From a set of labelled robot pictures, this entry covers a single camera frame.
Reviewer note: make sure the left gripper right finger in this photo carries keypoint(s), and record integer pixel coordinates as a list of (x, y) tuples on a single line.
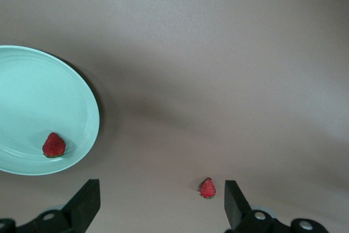
[(237, 211)]

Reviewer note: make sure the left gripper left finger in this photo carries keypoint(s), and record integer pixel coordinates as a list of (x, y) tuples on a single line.
[(76, 211)]

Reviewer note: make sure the red strawberry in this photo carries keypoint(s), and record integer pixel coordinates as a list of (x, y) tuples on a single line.
[(208, 188), (54, 145)]

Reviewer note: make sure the light green round plate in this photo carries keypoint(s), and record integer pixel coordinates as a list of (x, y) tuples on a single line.
[(32, 102)]

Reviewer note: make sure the brown table cover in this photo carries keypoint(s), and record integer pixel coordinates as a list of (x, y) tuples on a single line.
[(218, 80)]

